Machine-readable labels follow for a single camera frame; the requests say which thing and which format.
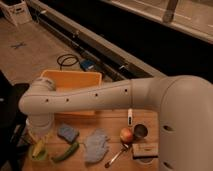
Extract blue sponge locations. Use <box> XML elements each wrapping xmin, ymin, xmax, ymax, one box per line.
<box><xmin>57</xmin><ymin>124</ymin><xmax>79</xmax><ymax>143</ymax></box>

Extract red yellow apple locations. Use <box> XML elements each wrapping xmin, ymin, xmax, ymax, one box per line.
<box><xmin>120</xmin><ymin>128</ymin><xmax>133</xmax><ymax>143</ymax></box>

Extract yellow banana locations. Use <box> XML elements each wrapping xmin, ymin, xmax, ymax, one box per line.
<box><xmin>32</xmin><ymin>140</ymin><xmax>45</xmax><ymax>157</ymax></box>

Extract green plastic cup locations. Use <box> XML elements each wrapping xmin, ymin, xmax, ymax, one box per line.
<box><xmin>28</xmin><ymin>145</ymin><xmax>47</xmax><ymax>162</ymax></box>

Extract green cucumber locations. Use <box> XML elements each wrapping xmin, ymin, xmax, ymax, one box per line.
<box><xmin>51</xmin><ymin>141</ymin><xmax>79</xmax><ymax>163</ymax></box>

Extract black stand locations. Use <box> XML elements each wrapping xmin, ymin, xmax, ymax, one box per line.
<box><xmin>0</xmin><ymin>70</ymin><xmax>29</xmax><ymax>171</ymax></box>

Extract yellow plastic tub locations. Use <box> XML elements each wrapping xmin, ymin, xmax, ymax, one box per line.
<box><xmin>39</xmin><ymin>69</ymin><xmax>103</xmax><ymax>117</ymax></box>

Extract white handled brush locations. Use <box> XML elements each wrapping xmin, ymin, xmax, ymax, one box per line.
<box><xmin>127</xmin><ymin>108</ymin><xmax>133</xmax><ymax>126</ymax></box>

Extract blue box on floor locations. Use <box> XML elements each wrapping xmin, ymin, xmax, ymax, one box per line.
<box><xmin>80</xmin><ymin>59</ymin><xmax>94</xmax><ymax>71</ymax></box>

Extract white cardboard box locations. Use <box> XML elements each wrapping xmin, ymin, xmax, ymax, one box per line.
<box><xmin>0</xmin><ymin>0</ymin><xmax>32</xmax><ymax>26</ymax></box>

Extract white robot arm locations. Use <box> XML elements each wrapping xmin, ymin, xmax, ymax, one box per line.
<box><xmin>19</xmin><ymin>75</ymin><xmax>213</xmax><ymax>171</ymax></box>

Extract light blue cloth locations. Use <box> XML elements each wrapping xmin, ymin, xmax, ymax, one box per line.
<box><xmin>84</xmin><ymin>129</ymin><xmax>109</xmax><ymax>164</ymax></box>

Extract metal spoon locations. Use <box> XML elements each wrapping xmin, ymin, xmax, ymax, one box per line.
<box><xmin>104</xmin><ymin>144</ymin><xmax>129</xmax><ymax>168</ymax></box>

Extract black eraser block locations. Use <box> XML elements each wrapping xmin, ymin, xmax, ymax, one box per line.
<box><xmin>132</xmin><ymin>143</ymin><xmax>158</xmax><ymax>159</ymax></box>

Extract dark metal can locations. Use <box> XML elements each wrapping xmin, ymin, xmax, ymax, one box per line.
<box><xmin>134</xmin><ymin>124</ymin><xmax>148</xmax><ymax>139</ymax></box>

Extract black cable coil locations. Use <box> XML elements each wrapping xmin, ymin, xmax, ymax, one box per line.
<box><xmin>56</xmin><ymin>53</ymin><xmax>82</xmax><ymax>71</ymax></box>

